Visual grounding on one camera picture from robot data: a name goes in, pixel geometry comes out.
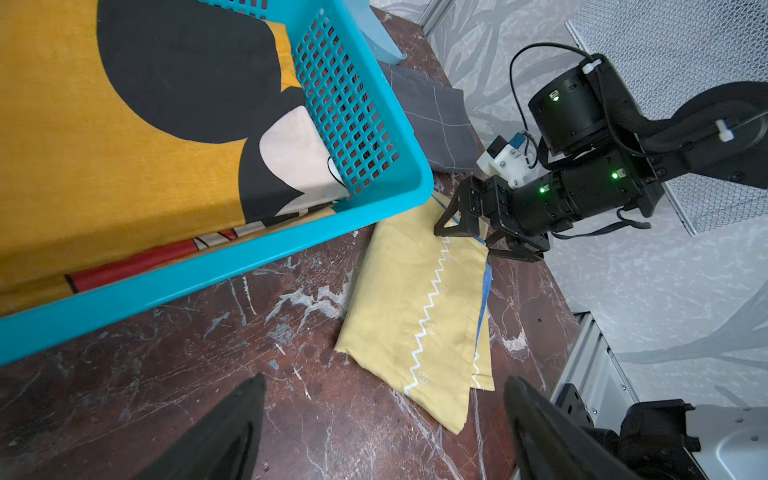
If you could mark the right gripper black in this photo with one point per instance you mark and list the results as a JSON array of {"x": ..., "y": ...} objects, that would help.
[{"x": 527, "y": 213}]

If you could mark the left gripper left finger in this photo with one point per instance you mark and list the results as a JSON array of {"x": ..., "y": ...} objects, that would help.
[{"x": 222, "y": 445}]

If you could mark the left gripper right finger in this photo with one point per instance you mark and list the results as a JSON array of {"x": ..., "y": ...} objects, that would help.
[{"x": 548, "y": 445}]

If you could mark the pale yellow zigzag pillowcase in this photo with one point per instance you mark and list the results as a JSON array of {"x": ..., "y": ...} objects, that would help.
[{"x": 417, "y": 317}]

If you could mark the dark grey checked pillowcase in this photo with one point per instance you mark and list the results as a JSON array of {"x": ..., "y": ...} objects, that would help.
[{"x": 438, "y": 117}]

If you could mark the teal plastic basket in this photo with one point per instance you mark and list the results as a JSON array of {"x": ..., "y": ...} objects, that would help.
[{"x": 395, "y": 178}]

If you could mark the yellow cartoon mouse pillowcase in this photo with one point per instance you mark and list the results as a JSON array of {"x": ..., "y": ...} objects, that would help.
[{"x": 134, "y": 133}]

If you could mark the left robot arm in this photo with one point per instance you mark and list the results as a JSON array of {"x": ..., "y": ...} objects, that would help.
[{"x": 669, "y": 439}]

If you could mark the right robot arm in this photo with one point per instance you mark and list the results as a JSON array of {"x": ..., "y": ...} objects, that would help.
[{"x": 600, "y": 153}]

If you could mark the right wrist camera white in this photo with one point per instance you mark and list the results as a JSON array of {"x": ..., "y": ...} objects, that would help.
[{"x": 506, "y": 159}]

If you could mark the aluminium front rail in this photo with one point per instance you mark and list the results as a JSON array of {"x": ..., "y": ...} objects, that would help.
[{"x": 593, "y": 390}]

